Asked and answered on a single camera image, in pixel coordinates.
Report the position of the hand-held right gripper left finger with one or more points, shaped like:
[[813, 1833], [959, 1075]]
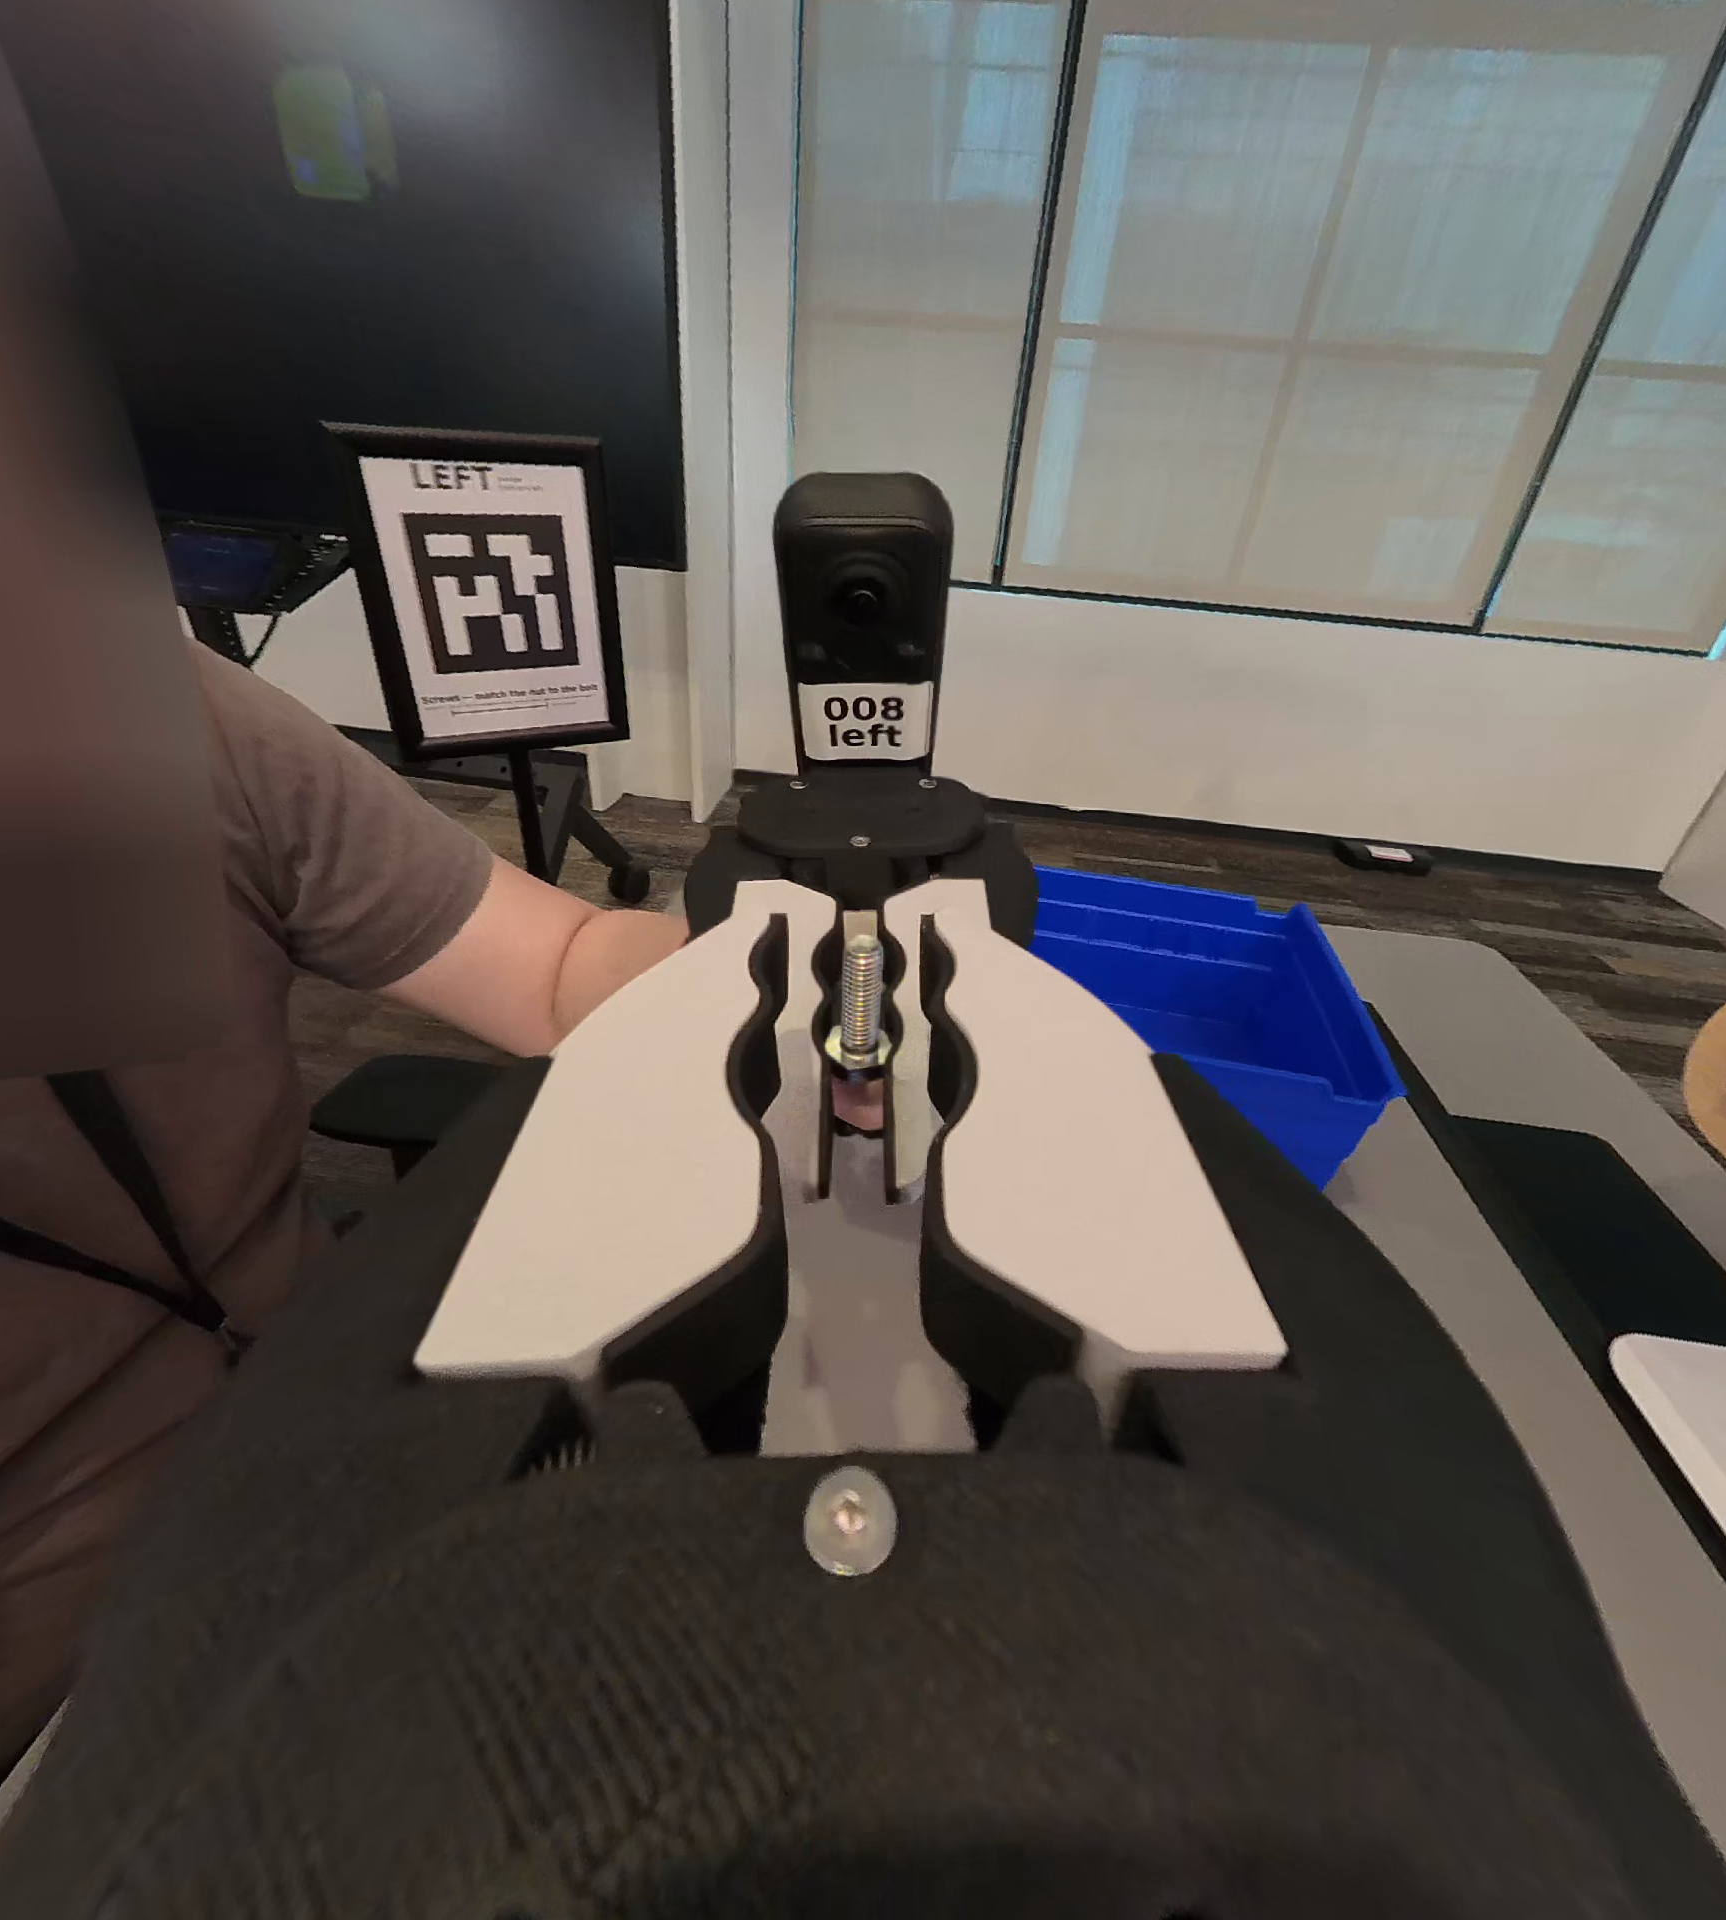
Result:
[[608, 1184]]

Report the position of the black framed marker sign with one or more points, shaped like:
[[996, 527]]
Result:
[[489, 585]]

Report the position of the short thick steel bolt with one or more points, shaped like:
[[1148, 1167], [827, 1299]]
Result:
[[861, 990]]

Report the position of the black flat pad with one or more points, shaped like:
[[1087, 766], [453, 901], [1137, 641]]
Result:
[[1598, 1231]]

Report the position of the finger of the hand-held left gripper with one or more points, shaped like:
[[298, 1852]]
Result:
[[781, 897], [952, 897]]

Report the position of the small black floor device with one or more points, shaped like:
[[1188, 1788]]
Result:
[[1384, 859]]

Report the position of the black wheeled sign stand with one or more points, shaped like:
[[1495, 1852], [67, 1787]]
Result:
[[540, 824]]

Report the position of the white framed glass partition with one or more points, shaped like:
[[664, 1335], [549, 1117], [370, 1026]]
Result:
[[1328, 300]]

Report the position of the black cart with monitor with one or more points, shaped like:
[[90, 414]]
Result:
[[226, 562]]

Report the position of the large black wall display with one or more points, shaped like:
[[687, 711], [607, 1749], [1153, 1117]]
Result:
[[472, 224]]

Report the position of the blue plastic bin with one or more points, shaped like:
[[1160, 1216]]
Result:
[[1208, 1004]]

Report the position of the black desk chair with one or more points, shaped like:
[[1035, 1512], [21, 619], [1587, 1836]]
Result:
[[382, 1102]]

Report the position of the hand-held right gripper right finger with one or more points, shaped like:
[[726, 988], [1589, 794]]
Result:
[[1088, 1184]]

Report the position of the person's grey shirt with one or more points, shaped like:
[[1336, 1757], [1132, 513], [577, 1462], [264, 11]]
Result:
[[82, 1424]]

